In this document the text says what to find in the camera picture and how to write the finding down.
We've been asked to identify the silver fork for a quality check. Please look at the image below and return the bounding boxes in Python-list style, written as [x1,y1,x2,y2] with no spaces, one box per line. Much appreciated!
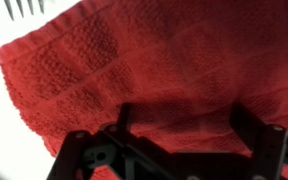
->
[3,0,47,22]

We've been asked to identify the red knitted cloth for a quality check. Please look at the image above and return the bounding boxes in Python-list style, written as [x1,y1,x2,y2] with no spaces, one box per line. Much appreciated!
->
[0,0,288,180]

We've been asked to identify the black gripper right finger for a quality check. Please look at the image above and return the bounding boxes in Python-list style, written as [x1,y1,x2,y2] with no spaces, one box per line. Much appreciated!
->
[229,102,288,180]

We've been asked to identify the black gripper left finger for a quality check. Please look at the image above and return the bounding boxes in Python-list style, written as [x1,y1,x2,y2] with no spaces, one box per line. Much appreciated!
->
[47,102,185,180]

